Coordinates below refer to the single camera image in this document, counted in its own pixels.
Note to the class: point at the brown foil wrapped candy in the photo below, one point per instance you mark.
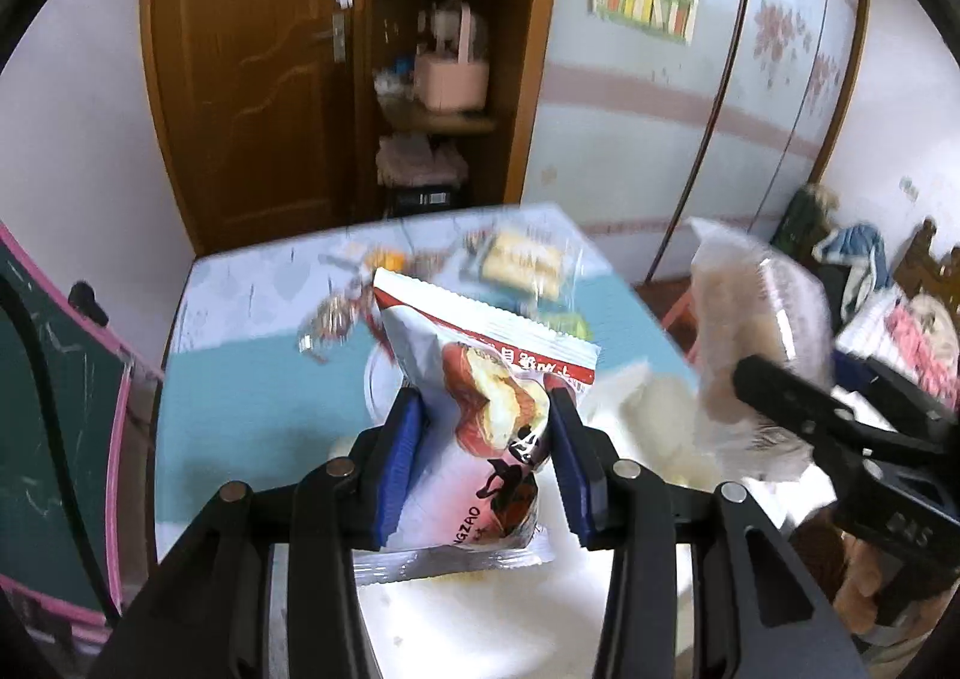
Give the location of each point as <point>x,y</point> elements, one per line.
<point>336,323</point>

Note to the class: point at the pink framed chalkboard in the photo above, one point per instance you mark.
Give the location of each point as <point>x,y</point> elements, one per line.
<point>52,439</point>

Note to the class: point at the clear bread packet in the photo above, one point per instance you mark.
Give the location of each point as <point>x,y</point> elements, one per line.
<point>742,304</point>

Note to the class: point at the pink basket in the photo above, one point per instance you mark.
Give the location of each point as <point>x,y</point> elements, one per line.
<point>451,83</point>

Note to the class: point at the small white shelf items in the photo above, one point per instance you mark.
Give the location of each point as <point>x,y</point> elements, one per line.
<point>394,79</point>

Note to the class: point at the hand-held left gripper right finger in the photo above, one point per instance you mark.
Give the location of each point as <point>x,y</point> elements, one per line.
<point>574,473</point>

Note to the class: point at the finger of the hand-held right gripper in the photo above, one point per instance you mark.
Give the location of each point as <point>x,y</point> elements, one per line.
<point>919,401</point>
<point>787,398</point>

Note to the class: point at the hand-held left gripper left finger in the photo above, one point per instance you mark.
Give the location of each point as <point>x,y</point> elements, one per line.
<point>405,469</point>

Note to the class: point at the wooden shelf unit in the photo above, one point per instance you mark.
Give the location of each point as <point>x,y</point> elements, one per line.
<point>525,49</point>

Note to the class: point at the red white snack packet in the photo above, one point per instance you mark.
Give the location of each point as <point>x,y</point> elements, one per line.
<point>480,394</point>

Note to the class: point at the dark wrapped candy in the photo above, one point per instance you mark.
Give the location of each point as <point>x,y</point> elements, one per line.
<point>429,263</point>

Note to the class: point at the teal patterned tablecloth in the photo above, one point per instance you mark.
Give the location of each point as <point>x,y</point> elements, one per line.
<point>262,386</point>

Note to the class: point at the person's right hand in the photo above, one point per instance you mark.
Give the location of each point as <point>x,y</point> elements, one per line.
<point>859,589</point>

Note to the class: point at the pale yellow snack packet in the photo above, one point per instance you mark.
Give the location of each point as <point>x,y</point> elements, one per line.
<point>521,263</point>

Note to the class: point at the wooden chair with checked cushion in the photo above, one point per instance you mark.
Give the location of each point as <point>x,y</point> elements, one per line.
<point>926,259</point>

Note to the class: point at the flowered sliding wardrobe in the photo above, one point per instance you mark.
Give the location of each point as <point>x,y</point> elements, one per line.
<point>645,147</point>

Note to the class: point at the orange wrapped candy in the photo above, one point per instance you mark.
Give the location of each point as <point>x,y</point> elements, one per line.
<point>384,260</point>

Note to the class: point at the black chalkboard knob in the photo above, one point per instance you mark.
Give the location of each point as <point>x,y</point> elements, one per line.
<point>90,300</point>

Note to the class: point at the blue cloth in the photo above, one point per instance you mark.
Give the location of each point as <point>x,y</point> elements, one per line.
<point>855,259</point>

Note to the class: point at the pink checked blanket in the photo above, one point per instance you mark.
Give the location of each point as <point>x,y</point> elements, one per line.
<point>922,349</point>

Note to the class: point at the folded pink cloth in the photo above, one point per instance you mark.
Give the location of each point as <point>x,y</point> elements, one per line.
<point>416,162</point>

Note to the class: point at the dark green bag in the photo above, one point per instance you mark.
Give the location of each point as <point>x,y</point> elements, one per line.
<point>799,221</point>

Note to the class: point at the pink plastic stool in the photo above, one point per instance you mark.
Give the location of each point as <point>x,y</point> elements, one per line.
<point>679,319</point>

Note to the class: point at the brown wooden door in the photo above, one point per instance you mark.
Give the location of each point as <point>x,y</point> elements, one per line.
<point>240,72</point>

